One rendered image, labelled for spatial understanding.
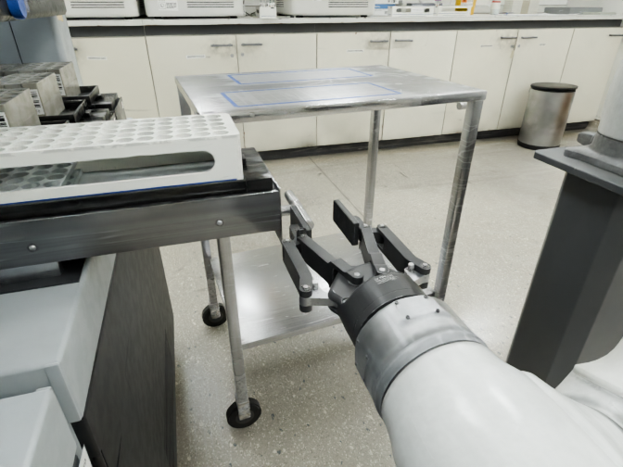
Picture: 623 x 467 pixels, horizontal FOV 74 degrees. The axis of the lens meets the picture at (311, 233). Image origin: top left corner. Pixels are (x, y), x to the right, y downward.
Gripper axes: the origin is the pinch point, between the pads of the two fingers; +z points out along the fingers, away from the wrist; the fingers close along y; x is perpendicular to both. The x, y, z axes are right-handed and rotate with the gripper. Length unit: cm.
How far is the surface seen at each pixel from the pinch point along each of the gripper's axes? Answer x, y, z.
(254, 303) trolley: 47, 3, 46
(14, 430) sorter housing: 1.0, 28.1, -20.0
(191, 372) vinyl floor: 75, 23, 54
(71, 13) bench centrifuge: -18, 64, 234
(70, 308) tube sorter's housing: 1.1, 26.9, -7.2
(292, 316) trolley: 47, -5, 37
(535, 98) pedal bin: 38, -234, 209
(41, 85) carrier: -12.8, 34.1, 31.4
